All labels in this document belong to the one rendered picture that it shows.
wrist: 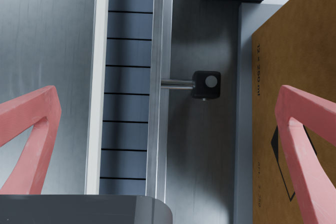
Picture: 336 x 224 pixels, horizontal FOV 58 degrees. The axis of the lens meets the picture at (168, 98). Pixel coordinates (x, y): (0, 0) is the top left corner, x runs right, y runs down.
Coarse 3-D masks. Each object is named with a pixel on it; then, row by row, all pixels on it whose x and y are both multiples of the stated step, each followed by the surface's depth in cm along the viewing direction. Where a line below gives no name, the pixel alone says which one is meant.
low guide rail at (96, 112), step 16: (96, 0) 39; (96, 16) 39; (96, 32) 39; (96, 48) 39; (96, 64) 38; (96, 80) 38; (96, 96) 38; (96, 112) 38; (96, 128) 38; (96, 144) 38; (96, 160) 38; (96, 176) 38; (96, 192) 38
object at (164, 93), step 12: (168, 0) 43; (168, 12) 43; (168, 24) 43; (168, 36) 43; (168, 48) 42; (168, 60) 42; (168, 72) 42; (168, 96) 42; (84, 192) 41; (156, 192) 41
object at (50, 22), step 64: (0, 0) 47; (64, 0) 47; (192, 0) 48; (256, 0) 48; (0, 64) 47; (64, 64) 47; (192, 64) 47; (64, 128) 46; (192, 128) 47; (64, 192) 46; (192, 192) 46
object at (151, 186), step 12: (156, 0) 34; (156, 12) 34; (156, 24) 34; (156, 36) 34; (156, 48) 34; (156, 60) 34; (156, 72) 34; (156, 84) 34; (156, 96) 34; (156, 108) 34; (156, 120) 33; (156, 132) 33; (156, 144) 33; (156, 156) 33; (156, 168) 33; (156, 180) 33
